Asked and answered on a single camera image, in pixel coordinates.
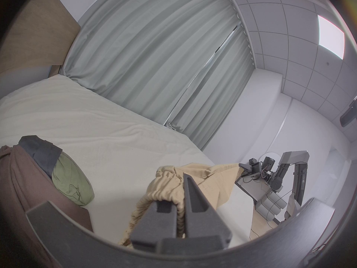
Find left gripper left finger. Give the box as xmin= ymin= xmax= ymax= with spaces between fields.
xmin=131 ymin=201 xmax=179 ymax=252

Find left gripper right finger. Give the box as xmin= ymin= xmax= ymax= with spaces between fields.
xmin=183 ymin=174 xmax=232 ymax=248

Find tan shorts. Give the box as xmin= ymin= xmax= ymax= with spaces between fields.
xmin=118 ymin=162 xmax=244 ymax=246

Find bed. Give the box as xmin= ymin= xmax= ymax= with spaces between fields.
xmin=0 ymin=0 xmax=253 ymax=248

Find grey dressing table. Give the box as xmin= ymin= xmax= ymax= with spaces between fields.
xmin=235 ymin=175 xmax=279 ymax=225

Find grey-green curtain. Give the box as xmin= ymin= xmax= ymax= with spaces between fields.
xmin=60 ymin=0 xmax=242 ymax=126
xmin=167 ymin=24 xmax=255 ymax=151

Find green garment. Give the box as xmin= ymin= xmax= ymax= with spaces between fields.
xmin=52 ymin=151 xmax=95 ymax=206

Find brown garment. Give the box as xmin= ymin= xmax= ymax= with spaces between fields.
xmin=0 ymin=145 xmax=94 ymax=263

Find black garment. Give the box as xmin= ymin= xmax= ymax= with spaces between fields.
xmin=18 ymin=135 xmax=63 ymax=178

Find ceiling light panel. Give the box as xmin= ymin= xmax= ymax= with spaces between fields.
xmin=318 ymin=14 xmax=346 ymax=60

